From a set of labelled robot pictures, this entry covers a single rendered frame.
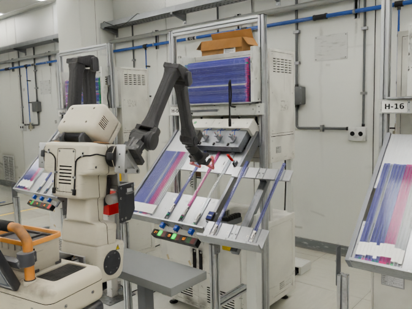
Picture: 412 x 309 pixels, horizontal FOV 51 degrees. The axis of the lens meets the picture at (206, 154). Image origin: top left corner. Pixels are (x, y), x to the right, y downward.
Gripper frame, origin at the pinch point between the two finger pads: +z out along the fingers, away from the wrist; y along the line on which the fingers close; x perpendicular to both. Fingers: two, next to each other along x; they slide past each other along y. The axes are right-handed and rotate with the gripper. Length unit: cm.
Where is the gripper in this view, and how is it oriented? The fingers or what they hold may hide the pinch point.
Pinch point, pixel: (206, 167)
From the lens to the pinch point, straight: 239.8
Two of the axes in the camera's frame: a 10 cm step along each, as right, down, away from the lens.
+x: -4.5, 7.7, -4.5
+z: 4.7, 6.3, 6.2
